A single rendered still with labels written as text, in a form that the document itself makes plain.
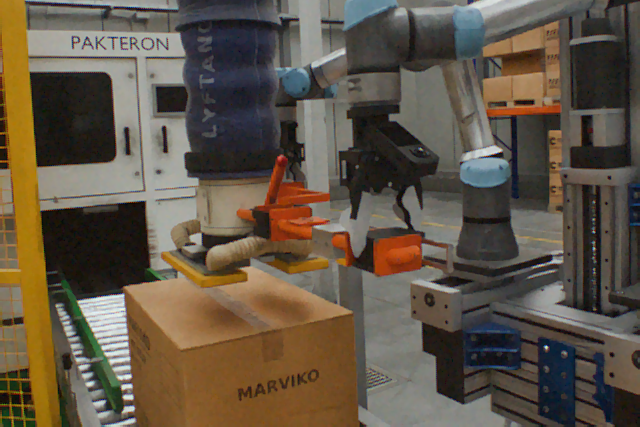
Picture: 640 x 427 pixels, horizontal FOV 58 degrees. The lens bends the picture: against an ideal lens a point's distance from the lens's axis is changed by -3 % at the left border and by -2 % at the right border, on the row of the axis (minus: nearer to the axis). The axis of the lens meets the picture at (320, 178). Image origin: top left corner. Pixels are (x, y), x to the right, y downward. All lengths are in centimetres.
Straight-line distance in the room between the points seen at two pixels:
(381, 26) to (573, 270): 81
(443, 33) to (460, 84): 75
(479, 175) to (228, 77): 62
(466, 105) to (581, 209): 40
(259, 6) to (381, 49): 54
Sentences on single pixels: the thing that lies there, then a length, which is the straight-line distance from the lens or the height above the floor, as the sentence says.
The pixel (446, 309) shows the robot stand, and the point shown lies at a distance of 137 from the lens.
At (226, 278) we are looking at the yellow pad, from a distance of 122.
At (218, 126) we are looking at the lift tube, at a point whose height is 138.
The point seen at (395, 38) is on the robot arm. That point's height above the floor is 148.
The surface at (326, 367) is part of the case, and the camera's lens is 138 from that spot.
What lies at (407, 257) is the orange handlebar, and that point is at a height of 119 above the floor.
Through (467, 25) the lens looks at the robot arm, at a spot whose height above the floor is 149.
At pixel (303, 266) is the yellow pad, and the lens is 128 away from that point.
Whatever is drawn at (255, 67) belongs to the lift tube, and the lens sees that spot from 130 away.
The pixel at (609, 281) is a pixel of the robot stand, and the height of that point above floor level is 102.
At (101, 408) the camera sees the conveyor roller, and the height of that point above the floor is 54.
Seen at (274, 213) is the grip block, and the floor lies 121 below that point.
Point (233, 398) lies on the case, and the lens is 130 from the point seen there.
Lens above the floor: 136
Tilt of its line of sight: 4 degrees down
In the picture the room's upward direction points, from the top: 3 degrees counter-clockwise
